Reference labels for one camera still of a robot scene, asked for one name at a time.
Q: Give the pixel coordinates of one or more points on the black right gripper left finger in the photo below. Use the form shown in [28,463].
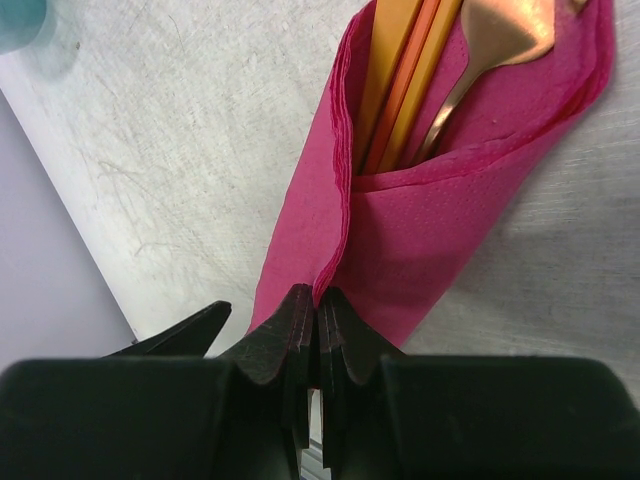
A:
[240,415]

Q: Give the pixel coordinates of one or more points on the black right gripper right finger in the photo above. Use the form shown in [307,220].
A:
[390,415]

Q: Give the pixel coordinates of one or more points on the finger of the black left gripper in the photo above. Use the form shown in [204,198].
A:
[192,336]

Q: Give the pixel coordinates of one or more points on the pink paper napkin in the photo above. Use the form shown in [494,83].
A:
[395,242]

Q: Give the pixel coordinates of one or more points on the orange chopstick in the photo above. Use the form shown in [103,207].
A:
[404,72]
[420,80]

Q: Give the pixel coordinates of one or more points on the rose gold fork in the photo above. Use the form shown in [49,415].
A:
[497,33]

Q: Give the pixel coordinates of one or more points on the teal plastic bin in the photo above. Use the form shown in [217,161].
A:
[20,22]

